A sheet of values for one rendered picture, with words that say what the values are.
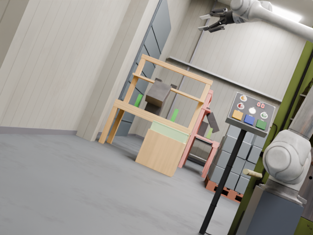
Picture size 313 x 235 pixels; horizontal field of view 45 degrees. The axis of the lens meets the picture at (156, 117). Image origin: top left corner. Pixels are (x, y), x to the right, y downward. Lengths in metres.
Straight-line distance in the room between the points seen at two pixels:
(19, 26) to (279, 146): 2.14
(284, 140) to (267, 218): 0.40
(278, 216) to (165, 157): 4.36
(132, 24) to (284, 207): 5.16
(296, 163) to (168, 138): 4.53
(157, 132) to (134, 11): 2.09
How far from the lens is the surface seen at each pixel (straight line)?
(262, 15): 2.04
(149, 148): 6.16
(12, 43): 3.10
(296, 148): 1.72
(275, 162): 1.69
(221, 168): 6.61
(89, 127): 6.49
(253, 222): 1.90
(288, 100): 3.46
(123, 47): 6.55
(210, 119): 8.95
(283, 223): 1.92
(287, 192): 1.93
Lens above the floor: 0.69
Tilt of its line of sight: 1 degrees up
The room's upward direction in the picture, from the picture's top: 23 degrees clockwise
